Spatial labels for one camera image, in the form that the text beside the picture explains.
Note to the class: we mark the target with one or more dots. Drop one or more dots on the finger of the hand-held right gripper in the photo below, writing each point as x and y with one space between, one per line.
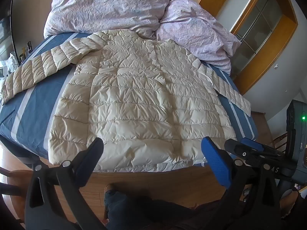
251 142
242 151

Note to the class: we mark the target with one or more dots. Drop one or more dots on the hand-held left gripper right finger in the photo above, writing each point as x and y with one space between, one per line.
215 159

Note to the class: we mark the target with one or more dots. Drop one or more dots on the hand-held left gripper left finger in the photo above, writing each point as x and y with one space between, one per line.
92 153

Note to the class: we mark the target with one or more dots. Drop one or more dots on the cream quilted down jacket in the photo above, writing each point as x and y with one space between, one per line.
134 100

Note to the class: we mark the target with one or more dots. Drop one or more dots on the person's right hand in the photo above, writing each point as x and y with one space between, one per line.
289 203

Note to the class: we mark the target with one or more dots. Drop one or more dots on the wooden chair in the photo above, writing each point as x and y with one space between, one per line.
281 143

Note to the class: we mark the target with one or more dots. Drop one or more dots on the blue white striped bed sheet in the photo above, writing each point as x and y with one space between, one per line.
38 115

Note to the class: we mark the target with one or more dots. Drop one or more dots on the person's dark trousers leg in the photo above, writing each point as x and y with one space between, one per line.
148 210

